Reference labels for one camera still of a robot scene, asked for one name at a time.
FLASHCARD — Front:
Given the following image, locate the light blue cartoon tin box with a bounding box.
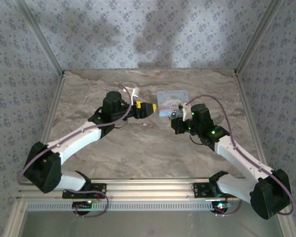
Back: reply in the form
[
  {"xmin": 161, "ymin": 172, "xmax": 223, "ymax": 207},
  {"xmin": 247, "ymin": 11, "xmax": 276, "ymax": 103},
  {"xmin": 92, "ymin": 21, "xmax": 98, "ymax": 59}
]
[{"xmin": 156, "ymin": 90, "xmax": 190, "ymax": 117}]

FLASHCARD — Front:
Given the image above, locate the left controller board with LED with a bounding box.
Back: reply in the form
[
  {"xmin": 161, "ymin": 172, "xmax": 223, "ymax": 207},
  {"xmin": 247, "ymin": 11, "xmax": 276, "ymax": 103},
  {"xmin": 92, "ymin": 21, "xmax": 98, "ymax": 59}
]
[{"xmin": 72, "ymin": 200, "xmax": 94, "ymax": 209}]

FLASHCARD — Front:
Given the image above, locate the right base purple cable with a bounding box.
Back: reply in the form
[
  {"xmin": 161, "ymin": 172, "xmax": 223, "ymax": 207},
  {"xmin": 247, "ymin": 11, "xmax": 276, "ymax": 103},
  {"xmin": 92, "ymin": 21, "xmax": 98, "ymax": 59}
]
[{"xmin": 216, "ymin": 198, "xmax": 243, "ymax": 217}]

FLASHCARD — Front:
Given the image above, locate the controller board with led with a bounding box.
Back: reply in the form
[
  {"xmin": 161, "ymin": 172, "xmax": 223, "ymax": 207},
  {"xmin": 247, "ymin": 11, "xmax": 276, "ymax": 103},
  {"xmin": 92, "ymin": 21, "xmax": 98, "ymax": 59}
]
[
  {"xmin": 72, "ymin": 200, "xmax": 94, "ymax": 209},
  {"xmin": 212, "ymin": 201, "xmax": 234, "ymax": 213}
]

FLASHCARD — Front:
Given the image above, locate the white slotted cable duct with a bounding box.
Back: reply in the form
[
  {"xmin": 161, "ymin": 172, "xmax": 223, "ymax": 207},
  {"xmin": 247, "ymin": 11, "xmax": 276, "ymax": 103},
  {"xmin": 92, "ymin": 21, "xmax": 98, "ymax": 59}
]
[{"xmin": 27, "ymin": 200, "xmax": 219, "ymax": 212}]

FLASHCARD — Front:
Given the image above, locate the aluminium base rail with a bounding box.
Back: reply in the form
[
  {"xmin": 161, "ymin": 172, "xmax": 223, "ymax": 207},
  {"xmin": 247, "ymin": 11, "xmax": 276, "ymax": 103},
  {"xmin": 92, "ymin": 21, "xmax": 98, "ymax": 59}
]
[{"xmin": 17, "ymin": 177, "xmax": 227, "ymax": 200}]

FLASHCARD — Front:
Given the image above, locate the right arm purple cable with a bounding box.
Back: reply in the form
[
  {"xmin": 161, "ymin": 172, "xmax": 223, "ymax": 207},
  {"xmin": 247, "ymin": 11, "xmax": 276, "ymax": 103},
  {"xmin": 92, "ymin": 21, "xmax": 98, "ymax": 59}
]
[{"xmin": 186, "ymin": 95, "xmax": 296, "ymax": 215}]

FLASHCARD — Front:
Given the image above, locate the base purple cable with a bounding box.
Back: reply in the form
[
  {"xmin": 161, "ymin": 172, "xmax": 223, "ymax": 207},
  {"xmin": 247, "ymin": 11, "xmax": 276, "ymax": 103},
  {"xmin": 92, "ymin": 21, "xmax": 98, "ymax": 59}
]
[
  {"xmin": 74, "ymin": 189, "xmax": 110, "ymax": 218},
  {"xmin": 216, "ymin": 198, "xmax": 243, "ymax": 217}
]

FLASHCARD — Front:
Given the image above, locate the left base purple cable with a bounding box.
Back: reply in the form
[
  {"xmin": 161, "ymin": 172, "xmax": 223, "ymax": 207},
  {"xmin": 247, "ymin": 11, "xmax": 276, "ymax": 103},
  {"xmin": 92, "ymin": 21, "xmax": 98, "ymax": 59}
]
[{"xmin": 74, "ymin": 189, "xmax": 110, "ymax": 218}]

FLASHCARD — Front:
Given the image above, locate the aluminium frame post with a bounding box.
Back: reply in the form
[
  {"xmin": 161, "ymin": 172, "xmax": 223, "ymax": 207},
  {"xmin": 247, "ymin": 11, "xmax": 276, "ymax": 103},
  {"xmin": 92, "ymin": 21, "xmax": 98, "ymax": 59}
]
[
  {"xmin": 14, "ymin": 0, "xmax": 66, "ymax": 76},
  {"xmin": 234, "ymin": 0, "xmax": 285, "ymax": 76}
]

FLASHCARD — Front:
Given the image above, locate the aluminium table side rail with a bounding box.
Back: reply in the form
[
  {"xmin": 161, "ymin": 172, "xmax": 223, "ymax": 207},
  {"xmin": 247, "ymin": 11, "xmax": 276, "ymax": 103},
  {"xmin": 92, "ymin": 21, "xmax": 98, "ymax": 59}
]
[
  {"xmin": 39, "ymin": 71, "xmax": 66, "ymax": 146},
  {"xmin": 234, "ymin": 71, "xmax": 267, "ymax": 171}
]

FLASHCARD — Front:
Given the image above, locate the right controller board with LED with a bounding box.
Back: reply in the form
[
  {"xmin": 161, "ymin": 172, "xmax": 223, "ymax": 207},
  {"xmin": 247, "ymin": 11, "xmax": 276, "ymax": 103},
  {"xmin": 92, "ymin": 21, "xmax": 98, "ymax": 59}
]
[{"xmin": 212, "ymin": 201, "xmax": 234, "ymax": 213}]

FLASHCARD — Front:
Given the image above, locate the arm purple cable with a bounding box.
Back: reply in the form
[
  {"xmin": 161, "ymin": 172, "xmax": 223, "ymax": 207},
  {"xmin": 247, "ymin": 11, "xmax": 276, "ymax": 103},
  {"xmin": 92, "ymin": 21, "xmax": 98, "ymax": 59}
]
[
  {"xmin": 186, "ymin": 95, "xmax": 296, "ymax": 215},
  {"xmin": 16, "ymin": 84, "xmax": 133, "ymax": 185}
]

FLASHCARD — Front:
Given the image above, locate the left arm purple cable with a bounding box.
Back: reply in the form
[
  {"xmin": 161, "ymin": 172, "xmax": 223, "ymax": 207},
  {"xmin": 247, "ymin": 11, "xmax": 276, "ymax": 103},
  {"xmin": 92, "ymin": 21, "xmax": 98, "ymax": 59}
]
[{"xmin": 16, "ymin": 84, "xmax": 133, "ymax": 185}]

